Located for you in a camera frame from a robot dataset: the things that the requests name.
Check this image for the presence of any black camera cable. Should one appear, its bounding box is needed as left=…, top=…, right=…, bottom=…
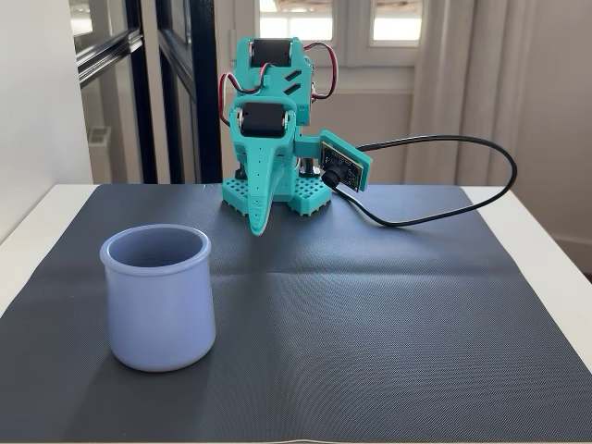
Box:
left=336, top=134, right=518, bottom=228

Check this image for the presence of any metal table clamp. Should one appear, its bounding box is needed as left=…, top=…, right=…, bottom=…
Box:
left=298, top=156, right=323, bottom=179

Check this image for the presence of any red black servo wire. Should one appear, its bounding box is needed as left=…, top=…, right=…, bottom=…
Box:
left=302, top=42, right=341, bottom=101
left=217, top=62, right=274, bottom=126

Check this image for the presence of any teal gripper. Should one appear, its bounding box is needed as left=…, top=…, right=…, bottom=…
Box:
left=229, top=95, right=297, bottom=239

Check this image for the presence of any lavender blue pot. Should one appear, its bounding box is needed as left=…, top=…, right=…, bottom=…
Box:
left=99, top=224, right=217, bottom=373

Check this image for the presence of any white framed window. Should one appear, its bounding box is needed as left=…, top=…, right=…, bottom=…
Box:
left=256, top=0, right=425, bottom=50

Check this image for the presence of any beige curtain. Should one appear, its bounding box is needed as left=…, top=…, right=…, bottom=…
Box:
left=406, top=0, right=592, bottom=251

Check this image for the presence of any black framed glass door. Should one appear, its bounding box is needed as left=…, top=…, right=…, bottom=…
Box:
left=73, top=0, right=222, bottom=185

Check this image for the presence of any teal robot arm with base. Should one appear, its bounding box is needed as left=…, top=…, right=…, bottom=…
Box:
left=220, top=36, right=333, bottom=218

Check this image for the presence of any dark grey ribbed mat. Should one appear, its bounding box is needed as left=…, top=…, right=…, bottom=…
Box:
left=0, top=183, right=592, bottom=443

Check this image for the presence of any wrist camera on teal mount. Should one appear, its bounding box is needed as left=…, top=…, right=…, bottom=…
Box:
left=294, top=129, right=374, bottom=193

